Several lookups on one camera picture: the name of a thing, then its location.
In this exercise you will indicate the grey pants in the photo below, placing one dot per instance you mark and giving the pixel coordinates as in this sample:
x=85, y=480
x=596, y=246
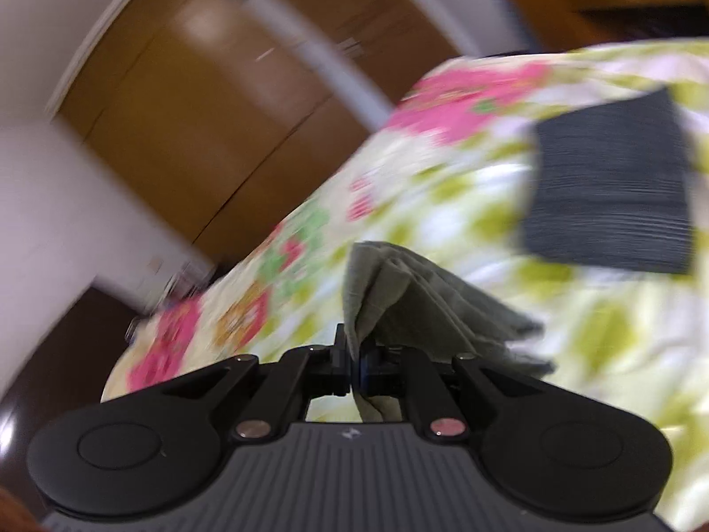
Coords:
x=410, y=299

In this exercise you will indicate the brown wooden wardrobe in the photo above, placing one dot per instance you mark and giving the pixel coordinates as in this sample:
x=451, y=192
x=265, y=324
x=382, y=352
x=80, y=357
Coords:
x=210, y=138

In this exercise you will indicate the dark wooden headboard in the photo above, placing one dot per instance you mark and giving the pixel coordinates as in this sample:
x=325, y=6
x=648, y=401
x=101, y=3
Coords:
x=50, y=388

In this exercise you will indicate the dark grey folded cloth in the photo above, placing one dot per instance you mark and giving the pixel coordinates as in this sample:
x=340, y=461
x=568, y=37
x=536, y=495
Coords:
x=609, y=183

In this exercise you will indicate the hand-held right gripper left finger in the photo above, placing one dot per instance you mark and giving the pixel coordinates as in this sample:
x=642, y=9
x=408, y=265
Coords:
x=338, y=366

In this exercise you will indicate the printed checkered bed blanket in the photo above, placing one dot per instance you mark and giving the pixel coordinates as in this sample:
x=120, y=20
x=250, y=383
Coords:
x=554, y=343

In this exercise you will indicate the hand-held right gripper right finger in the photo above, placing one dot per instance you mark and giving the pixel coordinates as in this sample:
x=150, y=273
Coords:
x=370, y=371

